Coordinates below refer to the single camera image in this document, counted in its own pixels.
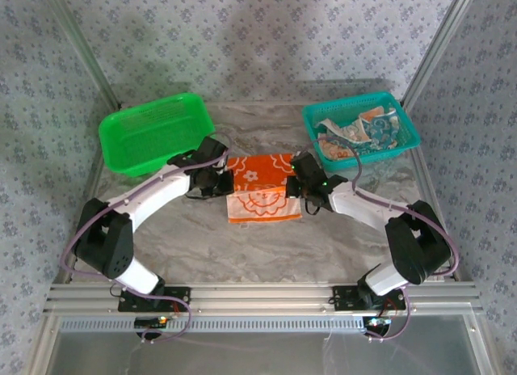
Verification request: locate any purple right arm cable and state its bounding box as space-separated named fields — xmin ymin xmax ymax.
xmin=317 ymin=135 xmax=461 ymax=343

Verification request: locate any blue bunny carrot towel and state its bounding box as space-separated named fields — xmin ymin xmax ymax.
xmin=314 ymin=107 xmax=401 ymax=152

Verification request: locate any aluminium frame post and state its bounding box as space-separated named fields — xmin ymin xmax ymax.
xmin=40 ymin=0 xmax=123 ymax=110
xmin=401 ymin=0 xmax=481 ymax=108

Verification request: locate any orange sheep towel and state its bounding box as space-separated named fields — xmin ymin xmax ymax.
xmin=224 ymin=153 xmax=303 ymax=225

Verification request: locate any grey slotted cable duct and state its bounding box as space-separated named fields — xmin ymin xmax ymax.
xmin=60 ymin=314 xmax=368 ymax=334

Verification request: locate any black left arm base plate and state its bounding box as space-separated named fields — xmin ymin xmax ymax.
xmin=117 ymin=286 xmax=191 ymax=314

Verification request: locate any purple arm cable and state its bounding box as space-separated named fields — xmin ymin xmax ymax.
xmin=59 ymin=131 xmax=233 ymax=346
xmin=317 ymin=135 xmax=461 ymax=343

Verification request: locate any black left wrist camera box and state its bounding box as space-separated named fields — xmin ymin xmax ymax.
xmin=196 ymin=136 xmax=229 ymax=169

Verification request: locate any aluminium table side rail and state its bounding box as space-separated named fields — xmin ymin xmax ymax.
xmin=403 ymin=103 xmax=464 ymax=283
xmin=52 ymin=106 xmax=124 ymax=287

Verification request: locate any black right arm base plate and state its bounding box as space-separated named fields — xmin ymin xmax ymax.
xmin=331 ymin=285 xmax=407 ymax=311

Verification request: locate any teal plastic basket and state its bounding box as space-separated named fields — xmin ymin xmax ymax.
xmin=301 ymin=91 xmax=421 ymax=174

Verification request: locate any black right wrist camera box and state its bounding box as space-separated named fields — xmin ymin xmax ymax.
xmin=290 ymin=150 xmax=325 ymax=183

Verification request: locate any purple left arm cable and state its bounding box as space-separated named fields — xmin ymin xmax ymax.
xmin=59 ymin=131 xmax=233 ymax=346

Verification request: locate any cream towel with orange bunnies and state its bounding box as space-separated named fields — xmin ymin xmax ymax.
xmin=317 ymin=106 xmax=399 ymax=162

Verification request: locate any aluminium frame cross rail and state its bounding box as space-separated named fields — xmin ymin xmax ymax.
xmin=43 ymin=281 xmax=484 ymax=316

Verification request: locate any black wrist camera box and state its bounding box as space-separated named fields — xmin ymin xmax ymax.
xmin=196 ymin=136 xmax=229 ymax=169
xmin=290 ymin=150 xmax=325 ymax=183

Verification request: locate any green plastic basket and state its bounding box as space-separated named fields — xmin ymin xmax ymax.
xmin=99 ymin=92 xmax=216 ymax=179

